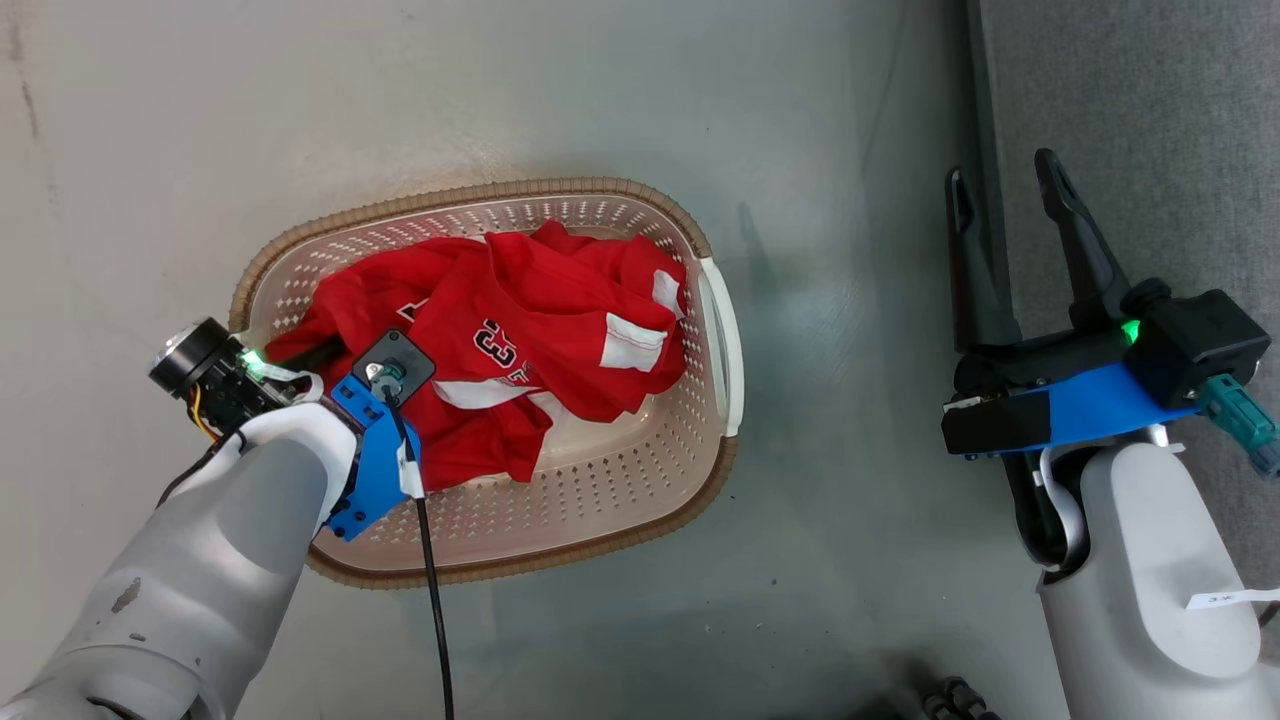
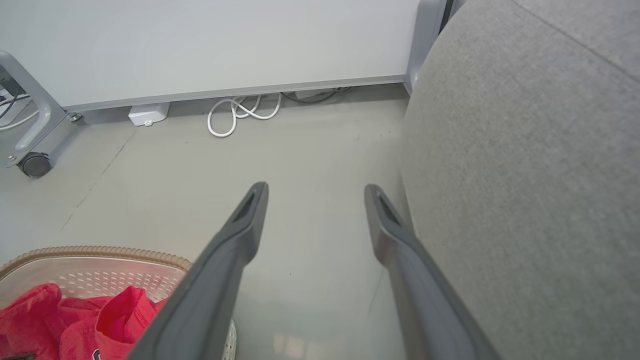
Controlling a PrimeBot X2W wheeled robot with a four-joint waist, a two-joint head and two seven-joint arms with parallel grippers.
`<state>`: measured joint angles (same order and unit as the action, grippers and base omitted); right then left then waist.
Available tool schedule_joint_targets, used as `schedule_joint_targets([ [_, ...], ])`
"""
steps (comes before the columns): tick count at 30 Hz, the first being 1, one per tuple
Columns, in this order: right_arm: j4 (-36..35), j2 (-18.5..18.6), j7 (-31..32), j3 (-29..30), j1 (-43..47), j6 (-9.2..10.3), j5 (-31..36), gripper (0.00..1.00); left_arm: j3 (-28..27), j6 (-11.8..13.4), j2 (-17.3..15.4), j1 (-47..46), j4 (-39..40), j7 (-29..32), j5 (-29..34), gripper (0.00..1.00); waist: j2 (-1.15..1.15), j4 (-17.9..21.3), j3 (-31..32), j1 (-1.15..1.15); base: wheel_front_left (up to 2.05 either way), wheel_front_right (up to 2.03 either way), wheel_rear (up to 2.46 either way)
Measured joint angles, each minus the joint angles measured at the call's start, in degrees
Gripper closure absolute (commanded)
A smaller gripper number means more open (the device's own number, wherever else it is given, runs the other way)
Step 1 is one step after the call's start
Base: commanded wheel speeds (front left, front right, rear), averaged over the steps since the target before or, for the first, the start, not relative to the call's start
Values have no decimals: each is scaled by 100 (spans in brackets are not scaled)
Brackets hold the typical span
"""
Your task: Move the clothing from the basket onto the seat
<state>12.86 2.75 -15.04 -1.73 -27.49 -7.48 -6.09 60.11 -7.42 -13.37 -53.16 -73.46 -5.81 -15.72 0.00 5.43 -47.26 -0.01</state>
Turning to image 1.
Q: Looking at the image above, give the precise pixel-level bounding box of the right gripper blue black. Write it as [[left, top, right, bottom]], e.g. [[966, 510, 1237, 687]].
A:
[[940, 148, 1198, 460]]

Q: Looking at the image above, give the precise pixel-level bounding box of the red jersey with white lettering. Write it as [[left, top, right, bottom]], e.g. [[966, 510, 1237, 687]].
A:
[[264, 220, 691, 493]]

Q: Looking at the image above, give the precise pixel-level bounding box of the black ribbed object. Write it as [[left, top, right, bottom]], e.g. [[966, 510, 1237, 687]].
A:
[[920, 676, 1003, 720]]

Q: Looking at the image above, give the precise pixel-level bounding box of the right teal cable connector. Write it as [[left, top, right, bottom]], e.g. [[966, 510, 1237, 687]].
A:
[[1195, 375, 1280, 478]]

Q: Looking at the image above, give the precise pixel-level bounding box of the beige perforated laundry basket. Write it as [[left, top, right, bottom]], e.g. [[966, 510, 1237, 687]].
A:
[[228, 177, 746, 589]]

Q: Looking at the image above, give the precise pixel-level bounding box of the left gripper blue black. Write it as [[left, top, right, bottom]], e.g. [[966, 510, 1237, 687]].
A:
[[150, 318, 423, 542]]

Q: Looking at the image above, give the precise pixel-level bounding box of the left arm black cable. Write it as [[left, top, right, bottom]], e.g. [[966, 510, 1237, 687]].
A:
[[383, 385, 457, 720]]

